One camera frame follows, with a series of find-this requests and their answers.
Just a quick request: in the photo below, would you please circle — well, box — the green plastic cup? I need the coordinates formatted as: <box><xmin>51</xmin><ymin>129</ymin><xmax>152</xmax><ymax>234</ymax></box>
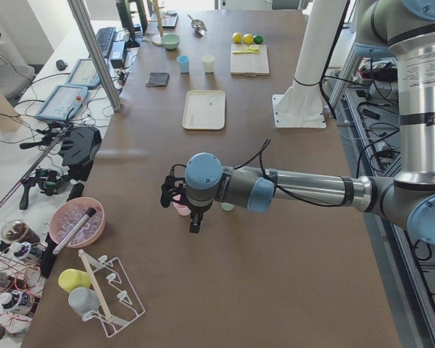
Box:
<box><xmin>220</xmin><ymin>202</ymin><xmax>235</xmax><ymax>212</ymax></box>

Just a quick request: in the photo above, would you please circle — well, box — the pink plastic cup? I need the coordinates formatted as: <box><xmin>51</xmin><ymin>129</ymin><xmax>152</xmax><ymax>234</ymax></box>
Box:
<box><xmin>173</xmin><ymin>202</ymin><xmax>191</xmax><ymax>216</ymax></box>

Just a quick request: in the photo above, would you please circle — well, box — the cream rabbit tray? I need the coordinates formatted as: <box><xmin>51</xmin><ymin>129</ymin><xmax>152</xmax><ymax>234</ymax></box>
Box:
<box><xmin>182</xmin><ymin>90</ymin><xmax>225</xmax><ymax>131</ymax></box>

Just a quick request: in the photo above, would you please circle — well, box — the grey cup on rack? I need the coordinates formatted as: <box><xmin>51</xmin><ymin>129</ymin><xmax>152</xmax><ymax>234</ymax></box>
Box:
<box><xmin>68</xmin><ymin>287</ymin><xmax>100</xmax><ymax>316</ymax></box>

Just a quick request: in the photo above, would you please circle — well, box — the grey folded cloth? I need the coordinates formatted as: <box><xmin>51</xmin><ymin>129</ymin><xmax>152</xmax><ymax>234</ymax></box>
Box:
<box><xmin>146</xmin><ymin>72</ymin><xmax>170</xmax><ymax>87</ymax></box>

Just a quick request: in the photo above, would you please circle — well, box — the yellow lemon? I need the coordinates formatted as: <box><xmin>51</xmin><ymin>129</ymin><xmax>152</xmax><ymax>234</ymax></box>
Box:
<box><xmin>231</xmin><ymin>32</ymin><xmax>242</xmax><ymax>44</ymax></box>
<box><xmin>242</xmin><ymin>33</ymin><xmax>254</xmax><ymax>45</ymax></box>

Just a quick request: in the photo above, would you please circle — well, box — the cream plastic cup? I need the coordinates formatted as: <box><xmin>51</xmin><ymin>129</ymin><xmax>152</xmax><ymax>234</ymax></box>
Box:
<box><xmin>201</xmin><ymin>54</ymin><xmax>215</xmax><ymax>73</ymax></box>

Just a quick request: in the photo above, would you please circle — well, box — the plastic cup iced drink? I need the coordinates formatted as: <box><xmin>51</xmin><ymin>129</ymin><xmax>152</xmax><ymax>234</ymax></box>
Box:
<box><xmin>1</xmin><ymin>220</ymin><xmax>40</xmax><ymax>244</ymax></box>

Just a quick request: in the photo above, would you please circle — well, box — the yellow plastic knife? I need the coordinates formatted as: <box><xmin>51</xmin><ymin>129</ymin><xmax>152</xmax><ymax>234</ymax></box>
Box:
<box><xmin>231</xmin><ymin>50</ymin><xmax>259</xmax><ymax>54</ymax></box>

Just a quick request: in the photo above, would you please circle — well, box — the green lime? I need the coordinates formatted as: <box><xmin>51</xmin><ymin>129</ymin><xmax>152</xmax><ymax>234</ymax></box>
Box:
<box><xmin>253</xmin><ymin>35</ymin><xmax>264</xmax><ymax>44</ymax></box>

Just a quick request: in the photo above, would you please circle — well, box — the green bowl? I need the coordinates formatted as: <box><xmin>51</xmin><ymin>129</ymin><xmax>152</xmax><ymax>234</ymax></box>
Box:
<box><xmin>160</xmin><ymin>33</ymin><xmax>181</xmax><ymax>50</ymax></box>

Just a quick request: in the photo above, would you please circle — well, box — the blue teach pendant near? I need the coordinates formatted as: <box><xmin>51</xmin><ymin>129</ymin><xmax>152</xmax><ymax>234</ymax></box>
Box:
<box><xmin>36</xmin><ymin>85</ymin><xmax>88</xmax><ymax>121</ymax></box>

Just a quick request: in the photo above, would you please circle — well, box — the blue teach pendant far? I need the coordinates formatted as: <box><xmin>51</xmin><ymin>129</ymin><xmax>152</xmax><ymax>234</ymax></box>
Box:
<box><xmin>66</xmin><ymin>59</ymin><xmax>101</xmax><ymax>89</ymax></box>

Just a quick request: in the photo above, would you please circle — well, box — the white wire cup rack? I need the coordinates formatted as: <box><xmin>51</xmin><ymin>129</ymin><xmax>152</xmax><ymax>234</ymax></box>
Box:
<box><xmin>83</xmin><ymin>252</ymin><xmax>146</xmax><ymax>339</ymax></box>

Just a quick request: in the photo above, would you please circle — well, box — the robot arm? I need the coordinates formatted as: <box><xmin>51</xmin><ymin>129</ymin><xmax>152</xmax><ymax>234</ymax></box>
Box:
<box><xmin>161</xmin><ymin>1</ymin><xmax>435</xmax><ymax>245</ymax></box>

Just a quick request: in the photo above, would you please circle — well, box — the wooden stick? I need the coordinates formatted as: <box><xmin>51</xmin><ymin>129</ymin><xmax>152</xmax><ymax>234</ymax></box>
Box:
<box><xmin>78</xmin><ymin>249</ymin><xmax>114</xmax><ymax>323</ymax></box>

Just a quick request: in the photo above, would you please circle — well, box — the metal scoop with black handle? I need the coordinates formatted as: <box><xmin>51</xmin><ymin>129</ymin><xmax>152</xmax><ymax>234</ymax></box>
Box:
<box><xmin>52</xmin><ymin>207</ymin><xmax>96</xmax><ymax>255</ymax></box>

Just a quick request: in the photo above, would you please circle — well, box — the black device on side table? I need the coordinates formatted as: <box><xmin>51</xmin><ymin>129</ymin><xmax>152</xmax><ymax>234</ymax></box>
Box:
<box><xmin>59</xmin><ymin>125</ymin><xmax>102</xmax><ymax>181</ymax></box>

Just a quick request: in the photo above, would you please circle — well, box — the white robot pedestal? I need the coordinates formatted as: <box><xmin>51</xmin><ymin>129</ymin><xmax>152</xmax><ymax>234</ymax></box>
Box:
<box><xmin>273</xmin><ymin>0</ymin><xmax>349</xmax><ymax>129</ymax></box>

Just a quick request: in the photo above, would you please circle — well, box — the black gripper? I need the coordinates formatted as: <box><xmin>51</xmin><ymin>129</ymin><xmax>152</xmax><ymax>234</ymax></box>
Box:
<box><xmin>160</xmin><ymin>165</ymin><xmax>203</xmax><ymax>233</ymax></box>

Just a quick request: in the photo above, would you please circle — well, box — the yellow cup on rack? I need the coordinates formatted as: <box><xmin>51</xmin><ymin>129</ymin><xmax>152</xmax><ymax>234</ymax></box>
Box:
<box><xmin>58</xmin><ymin>268</ymin><xmax>91</xmax><ymax>294</ymax></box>

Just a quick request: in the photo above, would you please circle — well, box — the blue teach pendant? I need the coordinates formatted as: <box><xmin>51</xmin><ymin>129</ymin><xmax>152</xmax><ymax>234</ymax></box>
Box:
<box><xmin>66</xmin><ymin>59</ymin><xmax>101</xmax><ymax>89</ymax></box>
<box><xmin>36</xmin><ymin>85</ymin><xmax>88</xmax><ymax>121</ymax></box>

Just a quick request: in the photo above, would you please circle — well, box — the aluminium frame post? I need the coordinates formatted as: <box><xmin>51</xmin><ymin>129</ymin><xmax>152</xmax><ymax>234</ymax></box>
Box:
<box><xmin>67</xmin><ymin>0</ymin><xmax>122</xmax><ymax>112</ymax></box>

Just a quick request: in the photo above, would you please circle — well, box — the blue plastic cup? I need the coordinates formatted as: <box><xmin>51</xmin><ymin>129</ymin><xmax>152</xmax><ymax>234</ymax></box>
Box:
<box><xmin>176</xmin><ymin>55</ymin><xmax>189</xmax><ymax>74</ymax></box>

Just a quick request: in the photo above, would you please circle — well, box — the wooden mug tree stand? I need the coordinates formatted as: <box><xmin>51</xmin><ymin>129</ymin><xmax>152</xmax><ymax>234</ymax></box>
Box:
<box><xmin>148</xmin><ymin>0</ymin><xmax>164</xmax><ymax>46</ymax></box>

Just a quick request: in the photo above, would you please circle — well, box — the black keyboard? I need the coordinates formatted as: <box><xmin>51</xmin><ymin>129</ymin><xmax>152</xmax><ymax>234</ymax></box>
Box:
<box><xmin>96</xmin><ymin>27</ymin><xmax>116</xmax><ymax>58</ymax></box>

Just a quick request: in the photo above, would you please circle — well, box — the wooden cutting board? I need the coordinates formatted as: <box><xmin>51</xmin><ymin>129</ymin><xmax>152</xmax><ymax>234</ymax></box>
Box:
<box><xmin>230</xmin><ymin>43</ymin><xmax>270</xmax><ymax>76</ymax></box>

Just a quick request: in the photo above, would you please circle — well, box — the pink bowl with ice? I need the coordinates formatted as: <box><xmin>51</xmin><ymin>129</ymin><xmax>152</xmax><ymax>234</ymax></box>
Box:
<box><xmin>49</xmin><ymin>197</ymin><xmax>106</xmax><ymax>249</ymax></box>

